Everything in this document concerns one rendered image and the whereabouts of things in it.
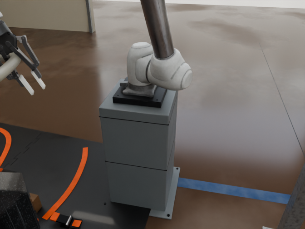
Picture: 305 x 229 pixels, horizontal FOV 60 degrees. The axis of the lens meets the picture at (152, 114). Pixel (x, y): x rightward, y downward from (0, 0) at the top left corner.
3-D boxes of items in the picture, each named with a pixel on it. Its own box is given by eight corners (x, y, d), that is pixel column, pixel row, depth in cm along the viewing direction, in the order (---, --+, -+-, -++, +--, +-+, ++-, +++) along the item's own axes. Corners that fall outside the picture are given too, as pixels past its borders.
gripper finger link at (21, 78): (20, 77, 85) (18, 77, 85) (33, 94, 88) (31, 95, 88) (21, 74, 87) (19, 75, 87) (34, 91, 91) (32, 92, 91)
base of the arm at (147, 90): (125, 80, 168) (124, 72, 165) (159, 83, 164) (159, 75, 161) (115, 93, 153) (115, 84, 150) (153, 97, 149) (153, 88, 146)
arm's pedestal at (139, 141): (122, 159, 228) (115, 74, 185) (180, 168, 219) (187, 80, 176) (100, 206, 187) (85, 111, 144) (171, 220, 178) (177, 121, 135)
